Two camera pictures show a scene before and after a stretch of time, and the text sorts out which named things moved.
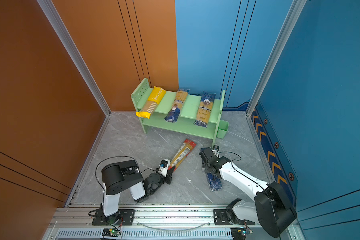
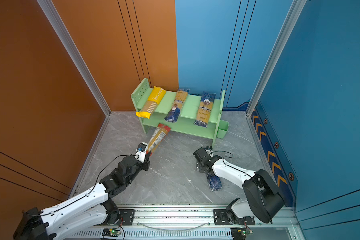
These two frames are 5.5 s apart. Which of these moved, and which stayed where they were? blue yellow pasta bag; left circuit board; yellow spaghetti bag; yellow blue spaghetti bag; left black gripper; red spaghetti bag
Moved: red spaghetti bag; left black gripper
Stayed: left circuit board; yellow blue spaghetti bag; yellow spaghetti bag; blue yellow pasta bag
